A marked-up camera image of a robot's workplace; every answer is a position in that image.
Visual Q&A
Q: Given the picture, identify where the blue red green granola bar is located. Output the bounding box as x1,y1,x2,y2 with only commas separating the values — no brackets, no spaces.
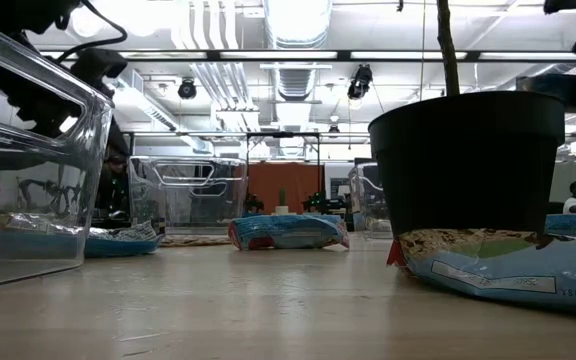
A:
385,227,576,315

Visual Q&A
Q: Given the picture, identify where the silver blue granola bar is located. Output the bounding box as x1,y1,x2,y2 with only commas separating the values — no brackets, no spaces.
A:
84,220,165,260

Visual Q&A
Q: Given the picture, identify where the clear plastic bin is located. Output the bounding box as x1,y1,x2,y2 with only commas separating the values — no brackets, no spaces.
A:
0,13,115,294
347,160,394,240
126,155,249,237

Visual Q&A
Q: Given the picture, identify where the round woven placemat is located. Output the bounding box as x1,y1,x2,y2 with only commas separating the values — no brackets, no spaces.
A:
160,233,234,249

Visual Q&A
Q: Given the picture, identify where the small potted cactus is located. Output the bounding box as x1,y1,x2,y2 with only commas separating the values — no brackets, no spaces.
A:
274,187,291,217

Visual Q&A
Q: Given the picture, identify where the orange room partition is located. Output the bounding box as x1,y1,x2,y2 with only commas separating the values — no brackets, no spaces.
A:
247,162,326,216

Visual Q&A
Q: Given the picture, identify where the black ceiling spotlight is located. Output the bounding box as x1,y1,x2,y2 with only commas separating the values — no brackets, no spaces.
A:
346,63,374,101

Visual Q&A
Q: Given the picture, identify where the black plastic plant pot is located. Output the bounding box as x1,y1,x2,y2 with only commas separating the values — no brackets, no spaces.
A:
367,0,568,237

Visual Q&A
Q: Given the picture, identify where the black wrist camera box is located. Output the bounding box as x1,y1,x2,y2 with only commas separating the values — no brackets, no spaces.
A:
70,47,129,96

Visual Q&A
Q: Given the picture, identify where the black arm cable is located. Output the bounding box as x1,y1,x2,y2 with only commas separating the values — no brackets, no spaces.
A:
55,0,129,64

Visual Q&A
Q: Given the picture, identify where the black ceiling camera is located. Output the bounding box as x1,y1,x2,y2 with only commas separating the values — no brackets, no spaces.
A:
176,77,199,101

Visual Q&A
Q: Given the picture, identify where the black ceiling light rail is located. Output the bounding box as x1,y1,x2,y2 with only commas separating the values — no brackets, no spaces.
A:
32,48,576,64

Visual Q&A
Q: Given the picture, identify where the distant black frame rig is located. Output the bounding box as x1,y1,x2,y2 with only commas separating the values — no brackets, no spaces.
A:
245,131,322,211

